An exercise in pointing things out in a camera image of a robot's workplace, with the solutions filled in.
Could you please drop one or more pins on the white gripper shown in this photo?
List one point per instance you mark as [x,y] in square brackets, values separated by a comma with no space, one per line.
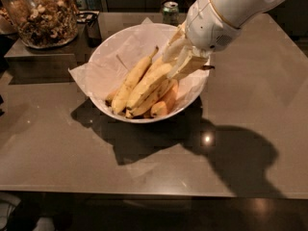
[208,25]

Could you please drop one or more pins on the yellow banana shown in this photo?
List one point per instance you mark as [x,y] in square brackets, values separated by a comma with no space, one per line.
[151,99]
[130,81]
[150,81]

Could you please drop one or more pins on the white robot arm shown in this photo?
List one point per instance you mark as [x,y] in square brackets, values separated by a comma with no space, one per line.
[238,12]

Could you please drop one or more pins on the white bowl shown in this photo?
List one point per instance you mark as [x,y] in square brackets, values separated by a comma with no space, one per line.
[117,54]

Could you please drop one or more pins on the orange-tinted right banana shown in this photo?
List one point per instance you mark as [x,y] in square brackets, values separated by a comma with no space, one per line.
[164,106]

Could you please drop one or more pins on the green soda can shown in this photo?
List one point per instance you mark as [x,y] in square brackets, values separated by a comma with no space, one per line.
[170,13]

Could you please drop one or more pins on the white paper liner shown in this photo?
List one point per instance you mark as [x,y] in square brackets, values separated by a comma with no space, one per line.
[143,73]

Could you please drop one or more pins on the black holder with utensils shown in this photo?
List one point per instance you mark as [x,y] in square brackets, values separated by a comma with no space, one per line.
[92,30]

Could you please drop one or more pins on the glass jar of nuts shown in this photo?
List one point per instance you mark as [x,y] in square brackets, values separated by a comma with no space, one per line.
[43,24]

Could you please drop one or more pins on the dark metal stand box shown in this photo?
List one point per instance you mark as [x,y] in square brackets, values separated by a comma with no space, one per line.
[33,66]

